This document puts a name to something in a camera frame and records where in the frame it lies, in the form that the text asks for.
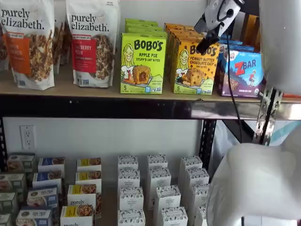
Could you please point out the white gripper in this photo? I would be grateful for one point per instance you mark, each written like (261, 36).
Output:
(223, 16)

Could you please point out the orange Bobo's oat bites box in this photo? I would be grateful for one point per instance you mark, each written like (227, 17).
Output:
(182, 31)
(200, 75)
(185, 37)
(179, 26)

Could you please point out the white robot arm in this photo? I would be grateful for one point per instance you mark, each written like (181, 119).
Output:
(258, 183)

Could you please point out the blue purple Zbar box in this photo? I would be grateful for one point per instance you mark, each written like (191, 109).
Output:
(242, 47)
(244, 75)
(235, 42)

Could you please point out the orange brown snack box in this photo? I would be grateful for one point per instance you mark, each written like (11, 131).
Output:
(252, 28)

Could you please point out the green Bobo's oat bites box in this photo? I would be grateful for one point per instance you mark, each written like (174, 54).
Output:
(145, 30)
(143, 26)
(143, 68)
(141, 21)

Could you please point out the wooden shelf board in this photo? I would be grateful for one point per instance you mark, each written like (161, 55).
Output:
(65, 88)

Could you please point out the yellow label granola box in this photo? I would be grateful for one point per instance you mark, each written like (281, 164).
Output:
(77, 215)
(88, 177)
(82, 195)
(89, 163)

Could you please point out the blue label granola box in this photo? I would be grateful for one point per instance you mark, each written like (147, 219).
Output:
(42, 197)
(51, 163)
(34, 216)
(47, 179)

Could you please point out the grey green label box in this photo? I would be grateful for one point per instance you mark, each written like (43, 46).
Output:
(8, 202)
(21, 162)
(5, 220)
(11, 182)

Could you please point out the perforated steel rack upright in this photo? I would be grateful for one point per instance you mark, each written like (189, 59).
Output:
(268, 113)

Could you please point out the red label granola bag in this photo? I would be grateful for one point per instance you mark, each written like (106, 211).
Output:
(94, 47)

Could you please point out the white patterned-top carton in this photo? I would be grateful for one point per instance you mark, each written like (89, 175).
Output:
(201, 195)
(174, 216)
(201, 216)
(131, 217)
(191, 162)
(167, 196)
(129, 179)
(157, 161)
(160, 176)
(131, 199)
(197, 176)
(128, 162)

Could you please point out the black metal shelving rack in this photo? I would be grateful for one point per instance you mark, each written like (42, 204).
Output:
(94, 107)

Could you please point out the white granola pouch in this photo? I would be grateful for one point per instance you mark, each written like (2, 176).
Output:
(3, 51)
(66, 42)
(57, 47)

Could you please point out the orange label granola bag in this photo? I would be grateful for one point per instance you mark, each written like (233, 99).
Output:
(30, 47)

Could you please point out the white patterned small boxes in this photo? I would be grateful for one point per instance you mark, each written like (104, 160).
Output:
(108, 207)

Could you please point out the white wall outlet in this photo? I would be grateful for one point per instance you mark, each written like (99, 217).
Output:
(27, 137)

